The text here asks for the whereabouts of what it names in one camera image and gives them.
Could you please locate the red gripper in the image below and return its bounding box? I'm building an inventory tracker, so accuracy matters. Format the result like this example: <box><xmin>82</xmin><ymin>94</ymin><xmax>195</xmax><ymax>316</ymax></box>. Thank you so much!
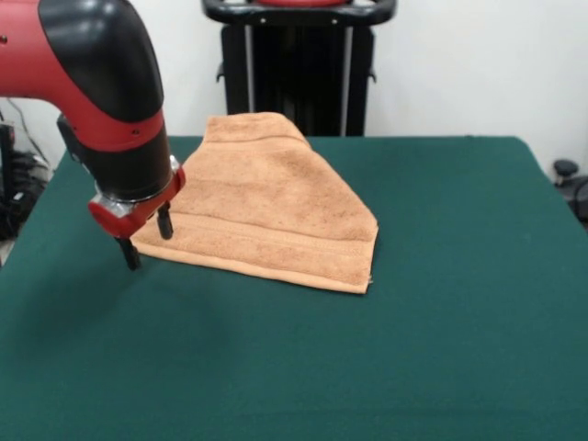
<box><xmin>87</xmin><ymin>166</ymin><xmax>187</xmax><ymax>272</ymax></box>

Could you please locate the tan terry towel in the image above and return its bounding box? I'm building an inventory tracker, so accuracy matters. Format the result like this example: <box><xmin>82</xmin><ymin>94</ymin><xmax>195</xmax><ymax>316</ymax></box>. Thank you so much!
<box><xmin>130</xmin><ymin>113</ymin><xmax>380</xmax><ymax>295</ymax></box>

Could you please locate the black upright box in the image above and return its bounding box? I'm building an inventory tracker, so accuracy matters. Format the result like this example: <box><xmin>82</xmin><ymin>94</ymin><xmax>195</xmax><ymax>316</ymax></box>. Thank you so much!
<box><xmin>0</xmin><ymin>121</ymin><xmax>17</xmax><ymax>203</ymax></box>

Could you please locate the dark green table cloth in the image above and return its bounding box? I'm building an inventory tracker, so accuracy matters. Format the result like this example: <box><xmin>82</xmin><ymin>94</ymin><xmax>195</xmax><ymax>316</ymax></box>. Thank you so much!
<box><xmin>0</xmin><ymin>135</ymin><xmax>588</xmax><ymax>441</ymax></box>

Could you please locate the grey chair base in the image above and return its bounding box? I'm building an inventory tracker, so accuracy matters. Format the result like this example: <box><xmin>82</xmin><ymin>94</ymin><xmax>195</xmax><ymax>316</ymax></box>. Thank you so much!
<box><xmin>552</xmin><ymin>158</ymin><xmax>588</xmax><ymax>222</ymax></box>

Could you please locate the black cable heap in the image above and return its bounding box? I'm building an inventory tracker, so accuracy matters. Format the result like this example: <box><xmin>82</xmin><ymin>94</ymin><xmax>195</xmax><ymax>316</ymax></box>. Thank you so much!
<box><xmin>0</xmin><ymin>151</ymin><xmax>52</xmax><ymax>241</ymax></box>

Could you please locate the grey cable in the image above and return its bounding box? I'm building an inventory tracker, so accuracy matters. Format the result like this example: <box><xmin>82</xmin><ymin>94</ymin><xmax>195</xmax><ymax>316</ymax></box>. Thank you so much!
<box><xmin>6</xmin><ymin>96</ymin><xmax>51</xmax><ymax>167</ymax></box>

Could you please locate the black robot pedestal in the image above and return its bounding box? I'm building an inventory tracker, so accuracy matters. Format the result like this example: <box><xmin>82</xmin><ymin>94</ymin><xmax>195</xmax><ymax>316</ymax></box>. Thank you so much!
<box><xmin>200</xmin><ymin>0</ymin><xmax>399</xmax><ymax>138</ymax></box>

